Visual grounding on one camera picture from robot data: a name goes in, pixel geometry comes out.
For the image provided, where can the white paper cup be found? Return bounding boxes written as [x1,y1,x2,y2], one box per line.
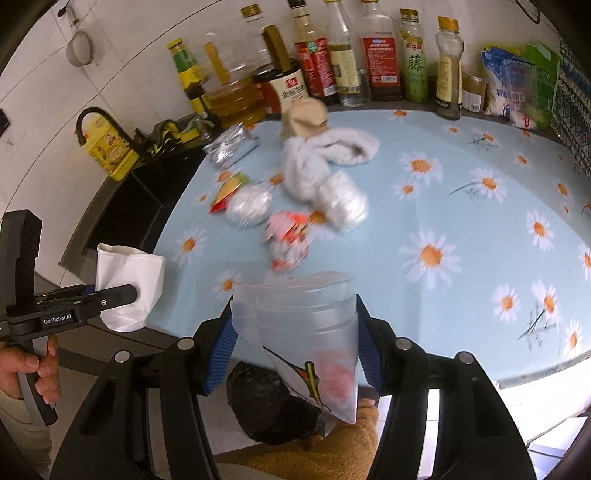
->
[95,243,166,333]

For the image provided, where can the clear plastic cup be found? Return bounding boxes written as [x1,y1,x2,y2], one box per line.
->
[230,271,359,424]

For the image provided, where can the black trash bin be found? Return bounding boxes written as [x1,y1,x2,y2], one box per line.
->
[226,362,325,446]

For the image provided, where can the person's left hand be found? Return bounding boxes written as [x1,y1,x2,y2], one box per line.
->
[0,335,61,404]

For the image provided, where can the daisy print tablecloth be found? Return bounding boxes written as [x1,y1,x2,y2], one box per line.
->
[146,110,590,383]

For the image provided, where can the yellow dish soap bottle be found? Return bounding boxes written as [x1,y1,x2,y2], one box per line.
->
[84,132,139,182]

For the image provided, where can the black sink faucet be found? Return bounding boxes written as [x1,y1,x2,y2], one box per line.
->
[75,106,142,156]

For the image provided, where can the red white snack wrapper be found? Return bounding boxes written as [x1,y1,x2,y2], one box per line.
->
[263,211,310,272]

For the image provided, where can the yellow red snack wrapper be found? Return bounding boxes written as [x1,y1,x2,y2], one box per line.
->
[209,172,250,213]

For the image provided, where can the clear plastic wrap bundle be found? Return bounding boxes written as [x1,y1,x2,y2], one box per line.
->
[315,170,369,232]

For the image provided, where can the yellow black cloth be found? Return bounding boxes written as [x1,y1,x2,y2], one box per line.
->
[132,120,200,157]

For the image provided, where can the silver foil wrapper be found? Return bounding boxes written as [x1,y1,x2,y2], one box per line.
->
[204,123,259,169]

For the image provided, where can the white cloth towel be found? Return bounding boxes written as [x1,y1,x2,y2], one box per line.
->
[281,127,381,202]

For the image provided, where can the hanging metal strainer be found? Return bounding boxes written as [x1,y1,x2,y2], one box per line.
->
[57,1,95,68]

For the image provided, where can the brown paper cup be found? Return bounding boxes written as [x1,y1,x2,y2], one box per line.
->
[280,97,329,141]

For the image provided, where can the large cooking oil jug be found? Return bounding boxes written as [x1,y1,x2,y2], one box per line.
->
[202,4,273,128]

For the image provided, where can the green label oil bottle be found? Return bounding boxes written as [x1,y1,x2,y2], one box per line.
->
[400,8,429,104]

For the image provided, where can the soy sauce jug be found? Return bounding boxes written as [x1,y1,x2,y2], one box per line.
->
[252,25,308,117]

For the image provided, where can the slim bottle gold cap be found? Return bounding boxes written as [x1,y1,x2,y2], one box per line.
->
[436,16,464,120]

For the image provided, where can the small glass jar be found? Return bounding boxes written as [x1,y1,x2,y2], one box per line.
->
[462,73,487,113]

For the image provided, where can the clear bottle beige label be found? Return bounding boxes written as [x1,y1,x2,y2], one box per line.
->
[325,0,369,108]

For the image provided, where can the patterned blue cloth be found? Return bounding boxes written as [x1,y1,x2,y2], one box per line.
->
[551,38,591,178]

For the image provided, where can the red label vinegar bottle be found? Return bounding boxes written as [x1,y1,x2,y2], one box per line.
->
[287,0,339,106]

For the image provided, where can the white blue salt bag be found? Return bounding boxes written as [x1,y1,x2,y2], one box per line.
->
[481,46,538,131]

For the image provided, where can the clear bottle red label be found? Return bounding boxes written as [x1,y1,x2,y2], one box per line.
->
[359,0,402,102]

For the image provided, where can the green packet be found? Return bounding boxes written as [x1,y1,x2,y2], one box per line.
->
[524,41,561,130]

